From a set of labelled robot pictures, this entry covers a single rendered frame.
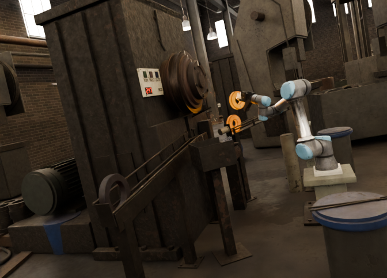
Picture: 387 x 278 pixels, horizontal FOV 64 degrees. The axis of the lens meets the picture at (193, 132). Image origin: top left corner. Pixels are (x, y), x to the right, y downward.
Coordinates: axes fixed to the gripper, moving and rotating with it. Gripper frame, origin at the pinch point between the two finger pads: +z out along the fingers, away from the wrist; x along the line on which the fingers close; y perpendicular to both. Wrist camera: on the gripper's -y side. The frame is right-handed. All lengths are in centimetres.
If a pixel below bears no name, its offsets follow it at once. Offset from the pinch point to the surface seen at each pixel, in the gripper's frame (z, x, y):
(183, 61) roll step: -6, 56, 36
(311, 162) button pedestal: -47, -44, -57
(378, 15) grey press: 52, -332, 64
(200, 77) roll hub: -11, 46, 24
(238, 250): -75, 69, -75
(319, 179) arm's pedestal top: -88, 8, -41
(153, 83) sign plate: -11, 84, 25
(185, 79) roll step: -14, 61, 25
